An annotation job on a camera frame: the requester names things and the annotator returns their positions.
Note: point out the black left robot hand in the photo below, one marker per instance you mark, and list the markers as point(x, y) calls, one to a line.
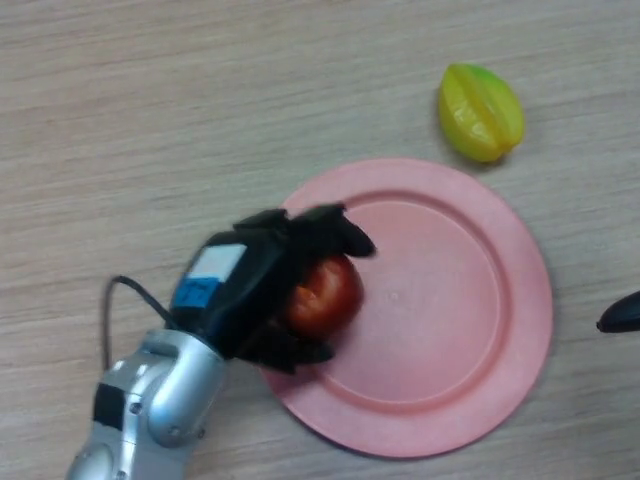
point(240, 290)

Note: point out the pink round plate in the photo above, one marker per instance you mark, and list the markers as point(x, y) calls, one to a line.
point(440, 310)

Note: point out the red apple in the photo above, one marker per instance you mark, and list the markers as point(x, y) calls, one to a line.
point(330, 295)

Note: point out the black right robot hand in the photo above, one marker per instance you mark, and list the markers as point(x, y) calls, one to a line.
point(622, 315)

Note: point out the yellow green starfruit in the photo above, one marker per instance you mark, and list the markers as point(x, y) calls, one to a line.
point(480, 112)

